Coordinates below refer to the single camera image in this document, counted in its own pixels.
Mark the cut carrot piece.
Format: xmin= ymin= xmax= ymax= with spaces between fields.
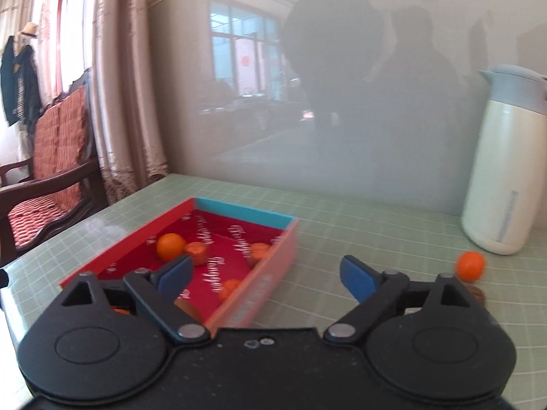
xmin=247 ymin=242 xmax=271 ymax=266
xmin=185 ymin=242 xmax=208 ymax=266

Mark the dark hanging jacket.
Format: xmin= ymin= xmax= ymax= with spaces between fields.
xmin=0 ymin=36 xmax=43 ymax=136

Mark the wooden chair red cushion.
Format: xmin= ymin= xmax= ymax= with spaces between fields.
xmin=0 ymin=68 xmax=108 ymax=268

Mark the large orange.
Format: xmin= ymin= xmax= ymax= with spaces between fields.
xmin=219 ymin=279 xmax=242 ymax=302

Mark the white thermos jug blue-grey lid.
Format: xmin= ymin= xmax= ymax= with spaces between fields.
xmin=461 ymin=64 xmax=547 ymax=256

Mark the small orange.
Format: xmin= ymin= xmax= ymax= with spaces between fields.
xmin=455 ymin=250 xmax=487 ymax=283

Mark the red and pink cardboard box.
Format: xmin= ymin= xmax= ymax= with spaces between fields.
xmin=59 ymin=196 xmax=300 ymax=330

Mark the beige curtain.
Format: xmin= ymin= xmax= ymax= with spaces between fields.
xmin=88 ymin=0 xmax=170 ymax=206

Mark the medium orange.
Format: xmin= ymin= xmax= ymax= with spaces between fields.
xmin=156 ymin=233 xmax=188 ymax=261

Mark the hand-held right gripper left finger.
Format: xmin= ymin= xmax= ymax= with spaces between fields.
xmin=60 ymin=255 xmax=211 ymax=345

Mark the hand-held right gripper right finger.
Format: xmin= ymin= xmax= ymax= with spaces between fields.
xmin=322 ymin=255 xmax=484 ymax=346

